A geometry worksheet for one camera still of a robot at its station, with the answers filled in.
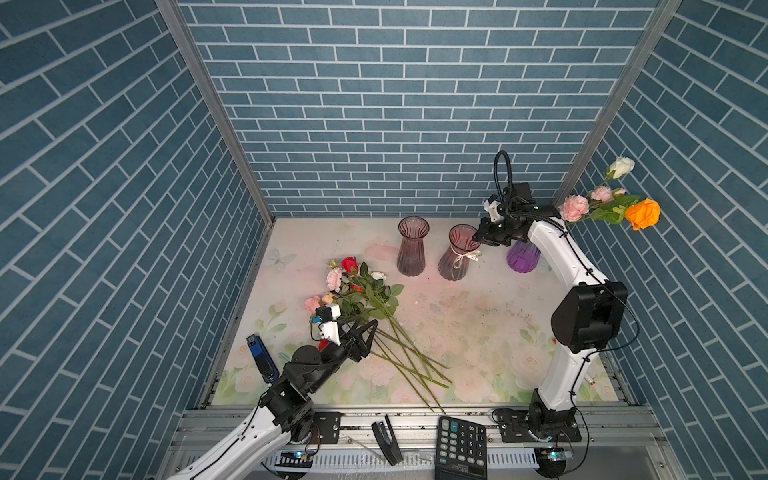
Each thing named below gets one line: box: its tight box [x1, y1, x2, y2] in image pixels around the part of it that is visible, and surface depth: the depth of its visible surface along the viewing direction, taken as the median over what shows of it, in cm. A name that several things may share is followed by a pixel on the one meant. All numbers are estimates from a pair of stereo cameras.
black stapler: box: [371, 415, 404, 466], surface depth 72 cm
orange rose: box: [625, 199, 661, 231], surface depth 68 cm
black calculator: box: [435, 415, 488, 480], surface depth 71 cm
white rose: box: [606, 156, 635, 180], surface depth 77 cm
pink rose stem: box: [558, 186, 642, 224], surface depth 82 cm
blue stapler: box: [246, 334, 280, 383], surface depth 84 cm
